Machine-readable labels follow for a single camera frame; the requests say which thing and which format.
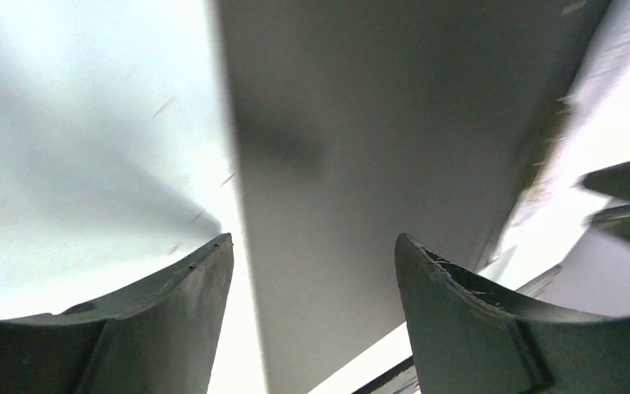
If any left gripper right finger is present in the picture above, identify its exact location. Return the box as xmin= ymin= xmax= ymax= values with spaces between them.
xmin=395 ymin=234 xmax=630 ymax=393

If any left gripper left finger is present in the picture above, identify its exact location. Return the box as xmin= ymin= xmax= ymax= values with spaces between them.
xmin=0 ymin=233 xmax=234 ymax=393

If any white table form sheet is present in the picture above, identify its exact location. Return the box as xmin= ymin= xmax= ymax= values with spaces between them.
xmin=481 ymin=1 xmax=630 ymax=290

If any red and black folder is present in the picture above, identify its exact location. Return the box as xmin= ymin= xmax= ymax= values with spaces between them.
xmin=217 ymin=1 xmax=609 ymax=393

